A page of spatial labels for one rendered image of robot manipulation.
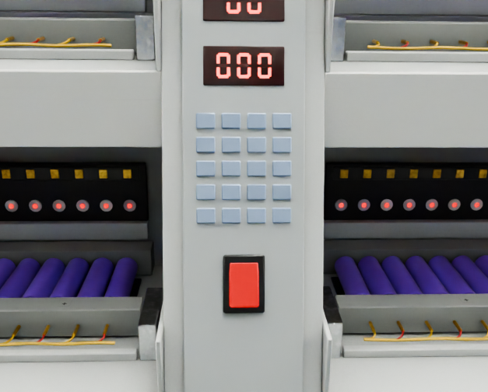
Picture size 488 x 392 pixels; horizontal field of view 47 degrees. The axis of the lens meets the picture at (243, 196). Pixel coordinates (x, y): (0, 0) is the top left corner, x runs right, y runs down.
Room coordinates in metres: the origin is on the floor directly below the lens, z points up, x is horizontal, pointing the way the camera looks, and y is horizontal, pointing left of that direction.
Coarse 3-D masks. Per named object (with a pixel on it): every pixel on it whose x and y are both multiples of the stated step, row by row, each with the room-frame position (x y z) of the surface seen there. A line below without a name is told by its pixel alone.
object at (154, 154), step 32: (0, 160) 0.52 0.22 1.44; (32, 160) 0.52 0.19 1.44; (64, 160) 0.52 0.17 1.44; (96, 160) 0.52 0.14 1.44; (128, 160) 0.52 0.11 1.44; (160, 160) 0.52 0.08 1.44; (352, 160) 0.53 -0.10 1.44; (384, 160) 0.53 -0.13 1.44; (416, 160) 0.53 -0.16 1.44; (448, 160) 0.53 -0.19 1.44; (480, 160) 0.53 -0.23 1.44; (160, 192) 0.52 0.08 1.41; (160, 224) 0.52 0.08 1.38; (160, 256) 0.52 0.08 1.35
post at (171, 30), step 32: (320, 0) 0.33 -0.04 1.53; (320, 32) 0.33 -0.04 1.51; (320, 64) 0.33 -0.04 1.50; (320, 96) 0.33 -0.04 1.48; (320, 128) 0.33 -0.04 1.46; (320, 160) 0.33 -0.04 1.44; (320, 192) 0.33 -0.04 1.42; (320, 224) 0.33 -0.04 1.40; (320, 256) 0.33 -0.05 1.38; (320, 288) 0.33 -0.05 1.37; (320, 320) 0.33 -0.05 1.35; (320, 352) 0.33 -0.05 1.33; (320, 384) 0.33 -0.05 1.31
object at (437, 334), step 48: (336, 192) 0.50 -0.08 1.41; (384, 192) 0.50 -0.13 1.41; (432, 192) 0.50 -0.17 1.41; (480, 192) 0.50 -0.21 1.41; (336, 240) 0.50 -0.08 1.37; (384, 240) 0.50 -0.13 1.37; (432, 240) 0.50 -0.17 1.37; (480, 240) 0.50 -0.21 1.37; (336, 288) 0.46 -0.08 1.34; (384, 288) 0.43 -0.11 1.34; (432, 288) 0.43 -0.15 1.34; (480, 288) 0.43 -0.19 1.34; (336, 336) 0.37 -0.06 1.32; (384, 336) 0.40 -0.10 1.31; (432, 336) 0.40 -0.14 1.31; (480, 336) 0.40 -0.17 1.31; (336, 384) 0.35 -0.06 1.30; (384, 384) 0.35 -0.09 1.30; (432, 384) 0.35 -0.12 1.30; (480, 384) 0.35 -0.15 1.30
